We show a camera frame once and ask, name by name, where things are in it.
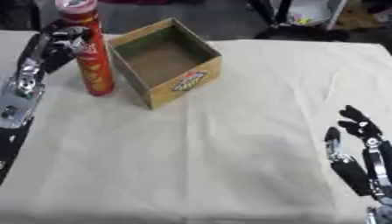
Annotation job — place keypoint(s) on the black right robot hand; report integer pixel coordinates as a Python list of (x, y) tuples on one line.
[(357, 163)]

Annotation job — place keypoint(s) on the white bin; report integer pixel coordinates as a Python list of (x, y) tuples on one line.
[(312, 12)]

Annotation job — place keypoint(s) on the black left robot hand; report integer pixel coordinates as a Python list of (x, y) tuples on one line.
[(51, 49)]

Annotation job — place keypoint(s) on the red cylindrical canister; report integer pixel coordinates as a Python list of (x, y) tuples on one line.
[(92, 55)]

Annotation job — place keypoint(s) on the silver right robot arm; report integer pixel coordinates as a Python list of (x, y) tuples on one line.
[(382, 211)]

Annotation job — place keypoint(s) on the black tripod stand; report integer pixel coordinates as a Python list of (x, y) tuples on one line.
[(286, 23)]

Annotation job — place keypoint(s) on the tan cardboard box green inside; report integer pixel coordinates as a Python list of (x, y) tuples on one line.
[(166, 62)]

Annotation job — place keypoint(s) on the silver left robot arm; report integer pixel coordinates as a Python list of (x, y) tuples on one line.
[(18, 99)]

